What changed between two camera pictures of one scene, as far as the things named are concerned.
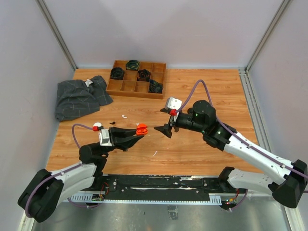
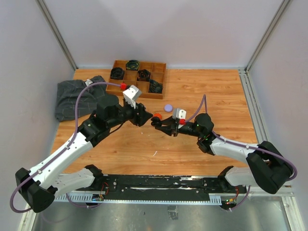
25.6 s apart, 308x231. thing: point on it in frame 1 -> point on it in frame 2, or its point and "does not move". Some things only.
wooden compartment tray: (129, 85) does not move
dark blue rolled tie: (155, 87) does not move
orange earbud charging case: (141, 129) -> (158, 115)
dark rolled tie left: (117, 73) does not move
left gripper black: (125, 138) -> (139, 119)
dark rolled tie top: (132, 65) does not move
